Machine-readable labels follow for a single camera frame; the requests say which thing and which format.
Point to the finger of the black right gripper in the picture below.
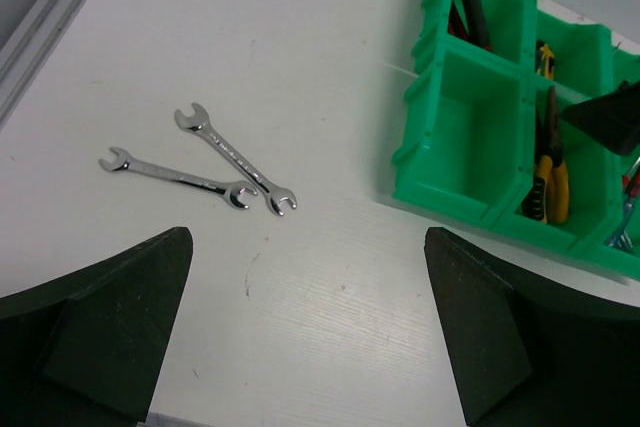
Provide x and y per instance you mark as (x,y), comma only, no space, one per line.
(611,120)

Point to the green six-compartment bin tray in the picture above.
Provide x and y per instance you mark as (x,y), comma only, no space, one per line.
(468,145)

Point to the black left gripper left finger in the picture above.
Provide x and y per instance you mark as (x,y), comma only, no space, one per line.
(87,348)

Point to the red black utility knife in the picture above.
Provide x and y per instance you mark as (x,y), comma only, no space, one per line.
(478,30)

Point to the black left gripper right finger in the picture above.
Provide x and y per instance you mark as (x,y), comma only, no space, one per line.
(526,350)

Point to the red black box cutter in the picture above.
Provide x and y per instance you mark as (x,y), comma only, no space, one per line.
(456,25)

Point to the aluminium front rail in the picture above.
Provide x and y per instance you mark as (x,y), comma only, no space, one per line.
(28,48)

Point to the yellow black utility knife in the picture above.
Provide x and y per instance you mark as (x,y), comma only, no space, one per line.
(544,60)

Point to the silver open-end wrench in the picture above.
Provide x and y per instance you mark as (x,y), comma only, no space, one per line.
(231,192)
(199,124)

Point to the blue red handle screwdriver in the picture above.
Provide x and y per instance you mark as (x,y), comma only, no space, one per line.
(630,180)

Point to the yellow handle needle-nose pliers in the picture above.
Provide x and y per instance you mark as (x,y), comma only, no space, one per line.
(549,197)

